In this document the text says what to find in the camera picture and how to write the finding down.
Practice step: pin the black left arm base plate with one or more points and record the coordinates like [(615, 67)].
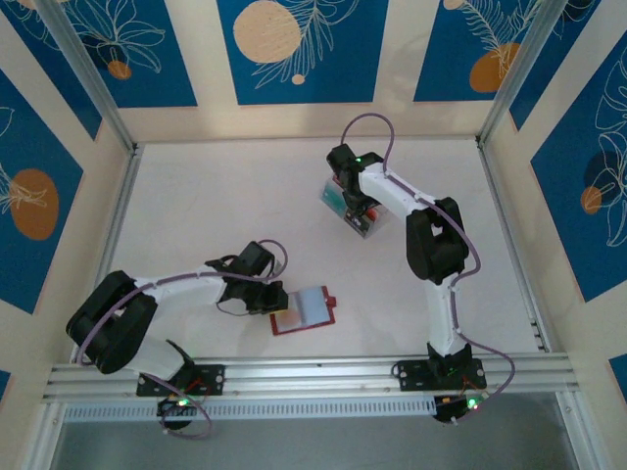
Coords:
[(213, 379)]

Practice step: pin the aluminium frame leg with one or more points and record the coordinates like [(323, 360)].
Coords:
[(580, 436), (44, 440)]

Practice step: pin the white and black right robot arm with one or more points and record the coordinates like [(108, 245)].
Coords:
[(392, 191)]

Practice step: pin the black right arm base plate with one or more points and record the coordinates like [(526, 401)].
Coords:
[(411, 374)]

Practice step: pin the black card stack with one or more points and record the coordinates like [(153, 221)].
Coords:
[(357, 229)]

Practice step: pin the red leather card holder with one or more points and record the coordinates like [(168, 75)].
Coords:
[(313, 306)]

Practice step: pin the teal card stack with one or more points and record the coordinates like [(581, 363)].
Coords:
[(332, 198)]

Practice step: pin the aluminium mounting rail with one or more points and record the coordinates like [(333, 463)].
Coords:
[(313, 374)]

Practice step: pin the aluminium side rail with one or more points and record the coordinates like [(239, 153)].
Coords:
[(513, 245), (113, 235)]

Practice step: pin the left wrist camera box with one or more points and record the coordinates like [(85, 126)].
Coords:
[(277, 268)]

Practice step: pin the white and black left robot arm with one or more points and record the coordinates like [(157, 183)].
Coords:
[(186, 294)]

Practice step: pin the aluminium frame post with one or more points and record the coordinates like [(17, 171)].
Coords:
[(86, 68), (522, 68)]

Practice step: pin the clear acrylic card box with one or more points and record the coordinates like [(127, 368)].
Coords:
[(379, 222)]

